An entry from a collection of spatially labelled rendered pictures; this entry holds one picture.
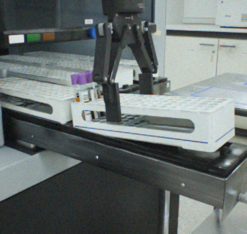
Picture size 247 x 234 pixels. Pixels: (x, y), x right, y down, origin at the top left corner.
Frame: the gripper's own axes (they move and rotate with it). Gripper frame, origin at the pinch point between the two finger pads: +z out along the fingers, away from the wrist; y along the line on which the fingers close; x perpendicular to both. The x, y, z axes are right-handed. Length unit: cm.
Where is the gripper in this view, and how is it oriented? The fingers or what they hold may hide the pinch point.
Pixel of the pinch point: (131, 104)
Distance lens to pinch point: 65.4
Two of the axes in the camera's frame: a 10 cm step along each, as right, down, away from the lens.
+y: 6.0, -2.3, 7.7
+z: 0.8, 9.7, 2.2
